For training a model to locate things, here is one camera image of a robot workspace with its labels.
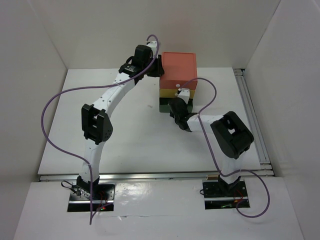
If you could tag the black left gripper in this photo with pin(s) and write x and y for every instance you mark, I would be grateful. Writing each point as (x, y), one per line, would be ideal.
(159, 71)

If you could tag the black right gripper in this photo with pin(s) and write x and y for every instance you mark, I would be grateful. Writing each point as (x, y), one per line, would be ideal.
(172, 114)

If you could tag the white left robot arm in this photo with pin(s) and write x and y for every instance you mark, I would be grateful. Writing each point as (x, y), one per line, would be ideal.
(95, 118)

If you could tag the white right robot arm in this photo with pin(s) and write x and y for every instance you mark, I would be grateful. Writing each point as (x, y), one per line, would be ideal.
(232, 135)

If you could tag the coral three-tier drawer organizer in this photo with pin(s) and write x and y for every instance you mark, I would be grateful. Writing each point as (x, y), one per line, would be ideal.
(179, 68)

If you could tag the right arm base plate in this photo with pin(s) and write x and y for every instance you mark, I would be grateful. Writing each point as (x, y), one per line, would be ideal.
(215, 199)

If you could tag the aluminium front rail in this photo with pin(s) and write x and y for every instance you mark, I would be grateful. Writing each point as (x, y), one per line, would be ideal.
(133, 176)

